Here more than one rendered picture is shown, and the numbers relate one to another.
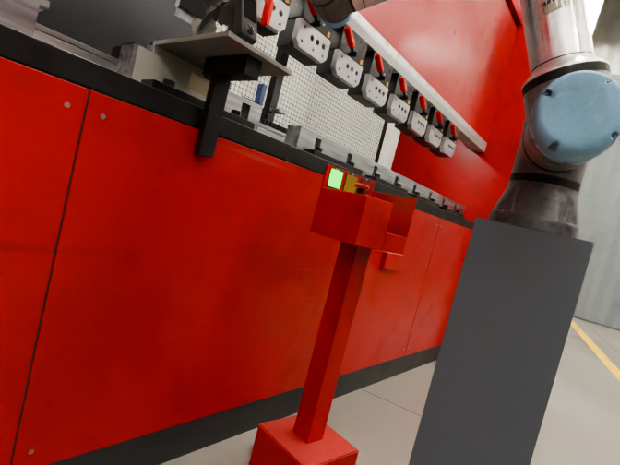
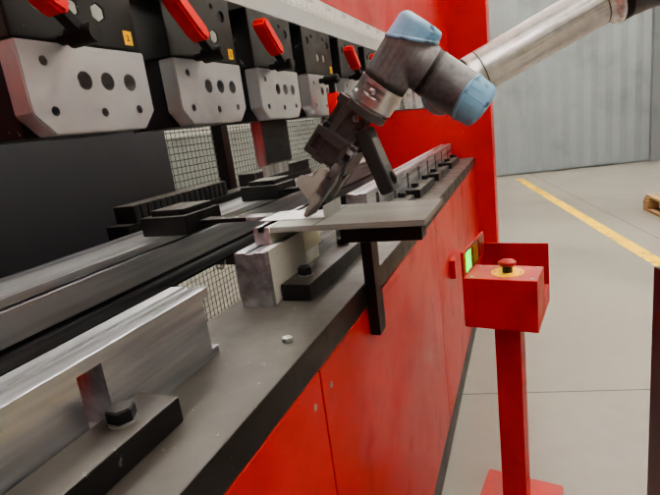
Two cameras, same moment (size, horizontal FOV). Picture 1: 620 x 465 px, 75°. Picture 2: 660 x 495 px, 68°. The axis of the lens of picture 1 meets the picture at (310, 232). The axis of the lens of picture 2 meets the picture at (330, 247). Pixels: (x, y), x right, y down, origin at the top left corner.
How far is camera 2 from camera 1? 0.72 m
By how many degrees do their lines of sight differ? 19
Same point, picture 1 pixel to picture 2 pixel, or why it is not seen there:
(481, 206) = (466, 136)
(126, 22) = (87, 151)
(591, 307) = (534, 157)
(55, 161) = (324, 469)
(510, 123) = (467, 33)
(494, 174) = not seen: hidden behind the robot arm
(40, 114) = (307, 442)
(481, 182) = not seen: hidden behind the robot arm
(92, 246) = not seen: outside the picture
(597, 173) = (499, 14)
